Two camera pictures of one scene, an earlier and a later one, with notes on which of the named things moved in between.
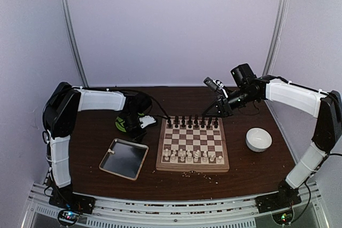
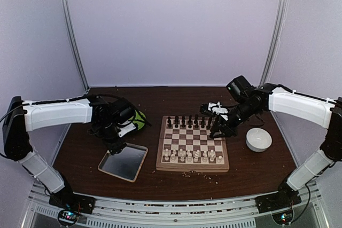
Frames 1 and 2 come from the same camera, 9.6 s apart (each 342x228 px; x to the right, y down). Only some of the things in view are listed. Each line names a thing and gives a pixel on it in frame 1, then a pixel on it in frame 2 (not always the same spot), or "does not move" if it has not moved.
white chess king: [197, 155] does not move
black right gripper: [227, 110] → [229, 131]
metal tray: [124, 158] does not move
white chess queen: [189, 157] does not move
